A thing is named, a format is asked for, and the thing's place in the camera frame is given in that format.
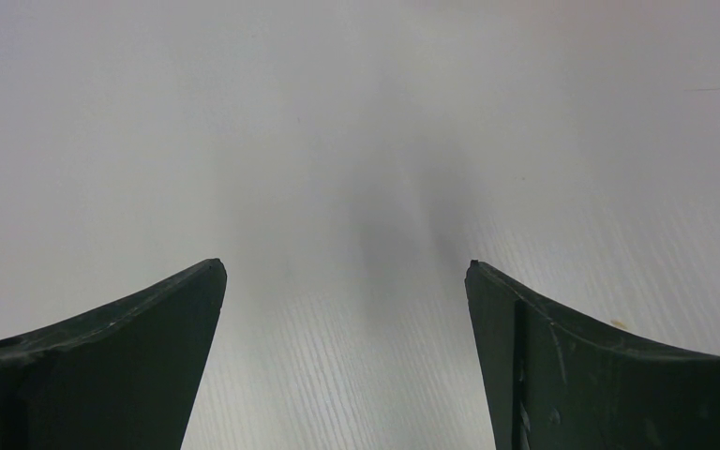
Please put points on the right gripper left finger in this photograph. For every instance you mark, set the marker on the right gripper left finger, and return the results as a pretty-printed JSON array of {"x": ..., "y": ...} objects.
[{"x": 121, "y": 376}]

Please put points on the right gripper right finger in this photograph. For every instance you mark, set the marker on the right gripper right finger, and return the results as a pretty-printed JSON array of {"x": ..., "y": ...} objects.
[{"x": 556, "y": 378}]

